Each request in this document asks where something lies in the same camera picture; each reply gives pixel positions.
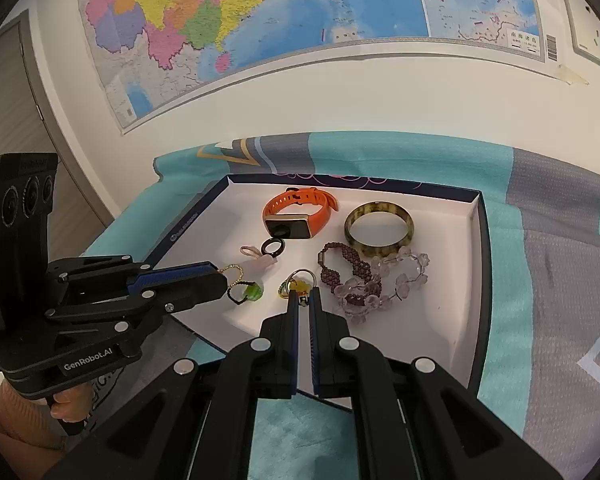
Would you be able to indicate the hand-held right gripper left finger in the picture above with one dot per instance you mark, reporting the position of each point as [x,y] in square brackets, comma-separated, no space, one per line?
[292,325]

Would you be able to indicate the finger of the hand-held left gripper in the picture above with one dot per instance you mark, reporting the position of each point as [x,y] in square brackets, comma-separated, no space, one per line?
[195,292]
[180,271]

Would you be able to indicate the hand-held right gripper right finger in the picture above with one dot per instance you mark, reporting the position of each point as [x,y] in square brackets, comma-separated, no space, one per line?
[315,330]

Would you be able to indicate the pink charm with loop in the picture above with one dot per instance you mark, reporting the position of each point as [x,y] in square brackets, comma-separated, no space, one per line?
[265,262]

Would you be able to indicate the white tray with dark rim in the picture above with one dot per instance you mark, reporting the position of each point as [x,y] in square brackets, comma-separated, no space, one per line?
[430,310]

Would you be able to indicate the person's left forearm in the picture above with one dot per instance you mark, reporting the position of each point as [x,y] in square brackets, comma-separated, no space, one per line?
[10,415]

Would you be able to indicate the person's left hand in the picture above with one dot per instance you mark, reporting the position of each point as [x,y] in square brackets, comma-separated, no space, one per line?
[72,405]

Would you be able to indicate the tortoiseshell bangle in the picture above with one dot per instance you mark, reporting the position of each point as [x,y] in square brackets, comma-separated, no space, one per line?
[375,251]

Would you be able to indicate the orange smart band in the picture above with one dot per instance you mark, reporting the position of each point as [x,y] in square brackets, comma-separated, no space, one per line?
[280,205]

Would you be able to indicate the teal and grey printed blanket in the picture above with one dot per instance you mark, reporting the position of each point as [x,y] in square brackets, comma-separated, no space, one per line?
[555,260]

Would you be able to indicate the strip of beige tape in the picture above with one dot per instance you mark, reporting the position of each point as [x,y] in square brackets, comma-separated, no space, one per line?
[572,75]

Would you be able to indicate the colourful wall map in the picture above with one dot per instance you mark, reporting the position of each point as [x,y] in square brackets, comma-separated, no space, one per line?
[280,10]

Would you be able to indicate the white wall outlet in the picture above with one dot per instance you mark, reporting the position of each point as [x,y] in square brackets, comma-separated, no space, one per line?
[587,25]

